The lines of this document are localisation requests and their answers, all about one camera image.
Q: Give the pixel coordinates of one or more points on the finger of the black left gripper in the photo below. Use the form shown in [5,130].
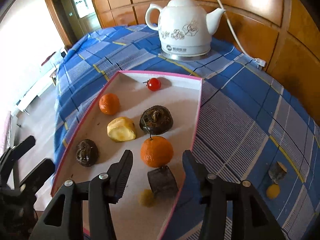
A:
[36,178]
[9,158]

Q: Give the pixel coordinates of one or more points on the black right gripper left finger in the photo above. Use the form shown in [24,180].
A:
[62,218]

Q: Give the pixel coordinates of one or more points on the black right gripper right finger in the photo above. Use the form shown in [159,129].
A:
[251,218]

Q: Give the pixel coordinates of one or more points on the small tan round fruit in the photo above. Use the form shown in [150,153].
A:
[273,191]

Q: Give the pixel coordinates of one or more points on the cut sugarcane piece white end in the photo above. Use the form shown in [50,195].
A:
[277,172]

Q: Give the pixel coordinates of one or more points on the dark brown dried fruit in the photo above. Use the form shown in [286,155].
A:
[87,153]

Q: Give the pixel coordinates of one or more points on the yellow peeled fruit piece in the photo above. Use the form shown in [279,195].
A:
[121,129]

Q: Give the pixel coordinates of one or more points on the small orange tangerine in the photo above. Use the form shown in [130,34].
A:
[109,104]

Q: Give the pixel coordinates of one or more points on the large orange with stem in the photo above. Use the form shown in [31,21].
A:
[156,151]

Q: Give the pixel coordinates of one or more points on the red cherry tomato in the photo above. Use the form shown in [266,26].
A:
[153,84]

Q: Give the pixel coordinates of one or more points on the blue plaid tablecloth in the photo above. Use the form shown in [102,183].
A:
[248,121]

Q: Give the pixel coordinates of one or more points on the white low cabinet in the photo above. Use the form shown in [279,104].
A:
[45,79]

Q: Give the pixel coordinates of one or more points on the pink-rimmed white tray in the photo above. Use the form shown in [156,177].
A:
[181,95]

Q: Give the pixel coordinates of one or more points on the wooden glass-panel door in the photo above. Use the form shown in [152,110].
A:
[73,19]

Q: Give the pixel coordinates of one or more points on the white ceramic electric kettle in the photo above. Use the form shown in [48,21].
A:
[185,29]

